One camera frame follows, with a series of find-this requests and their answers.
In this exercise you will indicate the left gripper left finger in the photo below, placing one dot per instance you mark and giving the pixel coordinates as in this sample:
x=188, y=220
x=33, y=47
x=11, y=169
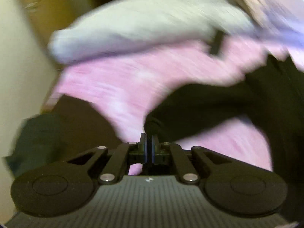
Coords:
x=120, y=160

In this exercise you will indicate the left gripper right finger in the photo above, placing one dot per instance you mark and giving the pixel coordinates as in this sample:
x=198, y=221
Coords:
x=176, y=160

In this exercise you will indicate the black zip jacket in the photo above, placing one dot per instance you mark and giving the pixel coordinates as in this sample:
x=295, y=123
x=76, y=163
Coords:
x=271, y=97

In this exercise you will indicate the black smartphone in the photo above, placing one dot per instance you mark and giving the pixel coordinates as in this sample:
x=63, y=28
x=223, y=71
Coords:
x=216, y=44

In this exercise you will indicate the striped white duvet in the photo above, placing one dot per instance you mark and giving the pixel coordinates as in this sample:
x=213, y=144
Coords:
x=123, y=26

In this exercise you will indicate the lilac pillow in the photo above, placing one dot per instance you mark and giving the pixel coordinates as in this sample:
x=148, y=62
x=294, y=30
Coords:
x=275, y=24

